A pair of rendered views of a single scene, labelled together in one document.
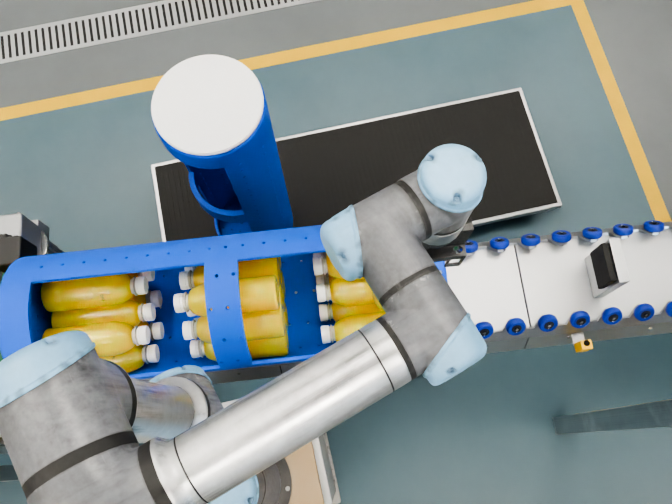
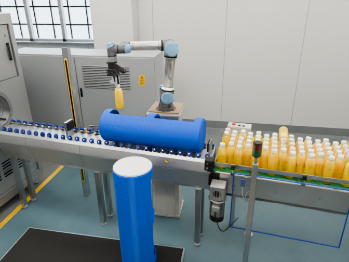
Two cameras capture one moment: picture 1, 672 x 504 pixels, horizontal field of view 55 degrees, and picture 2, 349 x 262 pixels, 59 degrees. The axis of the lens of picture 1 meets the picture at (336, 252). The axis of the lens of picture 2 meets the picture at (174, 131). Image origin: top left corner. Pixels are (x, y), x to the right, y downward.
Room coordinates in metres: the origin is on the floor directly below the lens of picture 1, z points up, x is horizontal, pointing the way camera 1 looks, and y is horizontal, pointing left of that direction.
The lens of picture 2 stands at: (2.52, 1.26, 2.14)
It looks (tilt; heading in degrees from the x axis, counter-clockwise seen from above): 24 degrees down; 201
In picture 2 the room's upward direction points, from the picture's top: 1 degrees counter-clockwise
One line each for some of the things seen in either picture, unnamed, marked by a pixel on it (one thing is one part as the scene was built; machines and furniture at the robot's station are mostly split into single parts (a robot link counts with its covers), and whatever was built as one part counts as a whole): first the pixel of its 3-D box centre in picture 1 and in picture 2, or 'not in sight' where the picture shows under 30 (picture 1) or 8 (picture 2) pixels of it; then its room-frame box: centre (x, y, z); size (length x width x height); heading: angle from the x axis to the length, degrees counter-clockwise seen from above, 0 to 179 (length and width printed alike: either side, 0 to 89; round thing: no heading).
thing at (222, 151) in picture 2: not in sight; (221, 156); (0.41, 0.85, 1.00); 0.07 x 0.07 x 0.19
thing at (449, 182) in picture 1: (444, 191); (111, 49); (0.28, -0.13, 1.75); 0.09 x 0.08 x 0.11; 117
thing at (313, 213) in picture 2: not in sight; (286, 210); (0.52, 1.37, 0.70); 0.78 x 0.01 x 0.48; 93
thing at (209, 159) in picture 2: (15, 258); (210, 164); (0.48, 0.78, 0.95); 0.10 x 0.07 x 0.10; 3
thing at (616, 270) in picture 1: (602, 269); (70, 128); (0.36, -0.61, 1.00); 0.10 x 0.04 x 0.15; 3
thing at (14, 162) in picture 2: not in sight; (19, 183); (0.48, -1.30, 0.31); 0.06 x 0.06 x 0.63; 3
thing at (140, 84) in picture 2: not in sight; (88, 102); (-1.07, -1.44, 0.72); 2.15 x 0.54 x 1.45; 100
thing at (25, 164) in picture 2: not in sight; (28, 176); (0.34, -1.31, 0.31); 0.06 x 0.06 x 0.63; 3
